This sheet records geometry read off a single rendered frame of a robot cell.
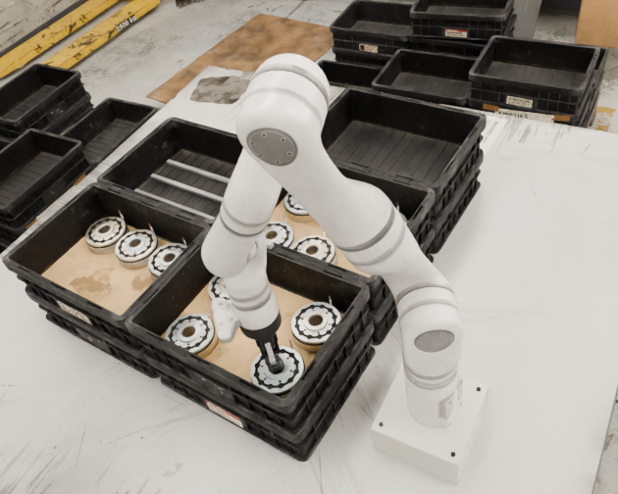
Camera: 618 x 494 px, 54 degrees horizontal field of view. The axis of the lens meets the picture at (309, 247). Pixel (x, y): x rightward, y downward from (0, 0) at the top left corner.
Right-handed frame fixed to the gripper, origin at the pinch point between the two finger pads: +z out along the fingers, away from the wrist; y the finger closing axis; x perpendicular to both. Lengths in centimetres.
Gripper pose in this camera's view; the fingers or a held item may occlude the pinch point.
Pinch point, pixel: (273, 357)
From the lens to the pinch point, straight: 117.5
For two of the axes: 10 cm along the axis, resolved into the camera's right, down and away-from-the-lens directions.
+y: -2.7, -6.7, 7.0
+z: 1.6, 6.8, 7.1
